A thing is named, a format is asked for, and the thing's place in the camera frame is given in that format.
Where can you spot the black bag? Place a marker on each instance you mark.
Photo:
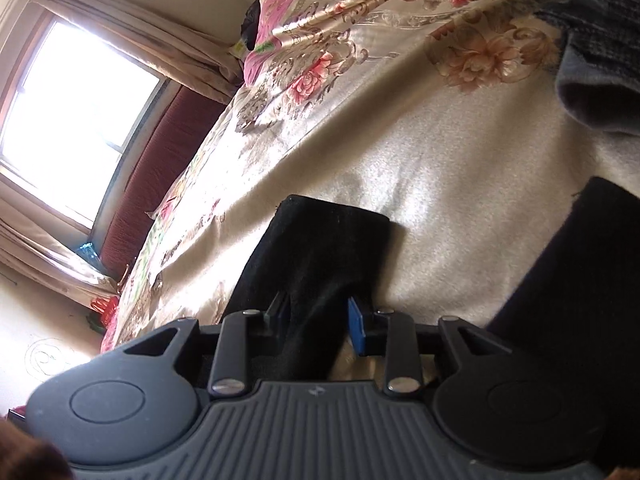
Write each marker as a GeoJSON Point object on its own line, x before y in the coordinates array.
{"type": "Point", "coordinates": [250, 20]}

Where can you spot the pale plastic bag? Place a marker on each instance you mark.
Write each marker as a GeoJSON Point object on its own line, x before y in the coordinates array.
{"type": "Point", "coordinates": [239, 47]}

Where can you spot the red bag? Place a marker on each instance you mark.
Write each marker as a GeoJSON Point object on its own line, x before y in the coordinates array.
{"type": "Point", "coordinates": [105, 310]}

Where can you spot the floral satin bedspread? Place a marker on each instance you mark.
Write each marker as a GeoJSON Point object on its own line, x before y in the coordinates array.
{"type": "Point", "coordinates": [425, 160]}

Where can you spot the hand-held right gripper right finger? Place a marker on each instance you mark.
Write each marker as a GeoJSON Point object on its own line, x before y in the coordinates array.
{"type": "Point", "coordinates": [356, 327]}

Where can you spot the dark grey folded garment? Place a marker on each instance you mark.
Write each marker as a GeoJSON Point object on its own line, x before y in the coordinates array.
{"type": "Point", "coordinates": [590, 20]}

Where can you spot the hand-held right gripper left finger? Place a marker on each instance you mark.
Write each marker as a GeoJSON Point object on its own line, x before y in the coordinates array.
{"type": "Point", "coordinates": [278, 312]}

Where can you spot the window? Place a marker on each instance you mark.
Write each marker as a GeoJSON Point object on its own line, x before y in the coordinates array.
{"type": "Point", "coordinates": [70, 110]}

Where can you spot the beige curtain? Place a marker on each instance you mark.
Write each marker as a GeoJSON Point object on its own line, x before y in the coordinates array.
{"type": "Point", "coordinates": [40, 255]}
{"type": "Point", "coordinates": [175, 45]}

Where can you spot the black pants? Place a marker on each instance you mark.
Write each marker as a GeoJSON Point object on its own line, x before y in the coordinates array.
{"type": "Point", "coordinates": [310, 260]}

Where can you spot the maroon padded headboard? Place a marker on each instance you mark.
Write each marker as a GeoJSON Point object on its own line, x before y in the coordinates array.
{"type": "Point", "coordinates": [150, 175]}

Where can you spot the person's right forearm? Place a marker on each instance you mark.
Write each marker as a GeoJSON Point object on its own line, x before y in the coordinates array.
{"type": "Point", "coordinates": [25, 452]}

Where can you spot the light grey folded garment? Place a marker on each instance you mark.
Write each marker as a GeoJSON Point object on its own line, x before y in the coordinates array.
{"type": "Point", "coordinates": [595, 100]}

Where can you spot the blue plastic container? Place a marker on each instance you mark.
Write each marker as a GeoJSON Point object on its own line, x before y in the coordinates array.
{"type": "Point", "coordinates": [87, 252]}

